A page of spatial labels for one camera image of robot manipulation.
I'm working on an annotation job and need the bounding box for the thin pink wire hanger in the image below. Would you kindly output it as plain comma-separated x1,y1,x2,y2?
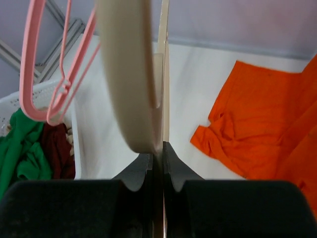
46,0,101,126

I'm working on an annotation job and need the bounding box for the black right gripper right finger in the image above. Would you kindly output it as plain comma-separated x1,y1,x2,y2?
162,142,203,238

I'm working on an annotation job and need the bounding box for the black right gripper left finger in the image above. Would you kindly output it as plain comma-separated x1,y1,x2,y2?
111,154,154,238

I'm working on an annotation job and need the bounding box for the white plastic basket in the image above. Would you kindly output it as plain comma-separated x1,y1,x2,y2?
0,79,84,179

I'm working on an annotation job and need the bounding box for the green t shirt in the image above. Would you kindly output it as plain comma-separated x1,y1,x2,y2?
0,109,53,197

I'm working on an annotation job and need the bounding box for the orange t shirt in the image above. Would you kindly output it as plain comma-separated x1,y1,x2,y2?
190,58,317,212

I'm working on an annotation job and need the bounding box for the beige t shirt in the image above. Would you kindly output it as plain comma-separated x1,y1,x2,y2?
66,127,74,156

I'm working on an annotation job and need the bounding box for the maroon t shirt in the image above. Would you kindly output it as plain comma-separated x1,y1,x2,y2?
40,123,75,179

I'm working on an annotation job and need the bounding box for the thick pink plastic hanger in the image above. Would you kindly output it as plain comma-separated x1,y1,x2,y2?
19,0,46,121

